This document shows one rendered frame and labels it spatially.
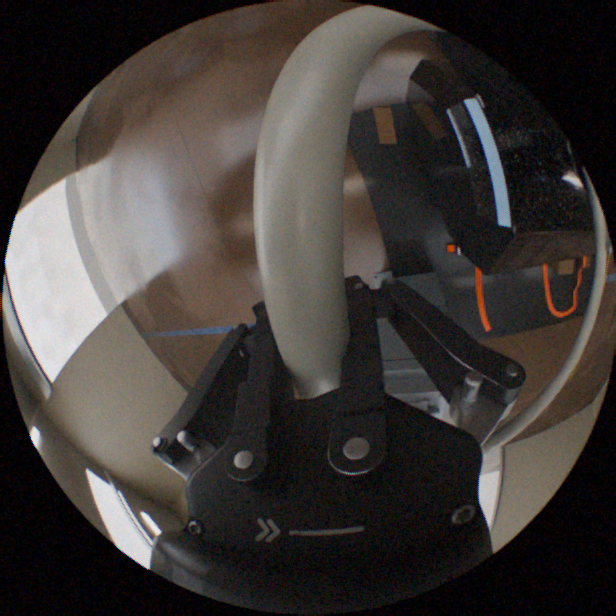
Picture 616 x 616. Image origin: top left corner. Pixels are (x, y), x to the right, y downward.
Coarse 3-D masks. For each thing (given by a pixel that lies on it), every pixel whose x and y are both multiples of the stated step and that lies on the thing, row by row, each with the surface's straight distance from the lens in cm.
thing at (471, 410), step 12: (468, 384) 7; (480, 384) 7; (456, 396) 7; (468, 396) 7; (480, 396) 7; (456, 408) 7; (468, 408) 7; (480, 408) 7; (492, 408) 7; (504, 408) 7; (456, 420) 7; (468, 420) 7; (480, 420) 7; (492, 420) 7; (480, 432) 7; (480, 444) 6
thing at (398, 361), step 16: (384, 272) 151; (432, 272) 152; (416, 288) 136; (432, 288) 134; (384, 320) 115; (384, 336) 106; (384, 352) 98; (400, 352) 97; (384, 368) 92; (400, 368) 91; (416, 368) 90
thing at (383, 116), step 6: (378, 108) 140; (384, 108) 140; (378, 114) 138; (384, 114) 138; (390, 114) 138; (378, 120) 137; (384, 120) 137; (390, 120) 137; (378, 126) 136; (384, 126) 136; (390, 126) 136; (378, 132) 136; (384, 132) 136; (390, 132) 136; (384, 138) 135; (390, 138) 135
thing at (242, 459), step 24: (264, 312) 14; (264, 336) 11; (264, 360) 9; (240, 384) 8; (264, 384) 7; (288, 384) 10; (240, 408) 7; (264, 408) 7; (240, 432) 6; (264, 432) 6; (240, 456) 6; (264, 456) 5; (240, 480) 5; (264, 480) 5
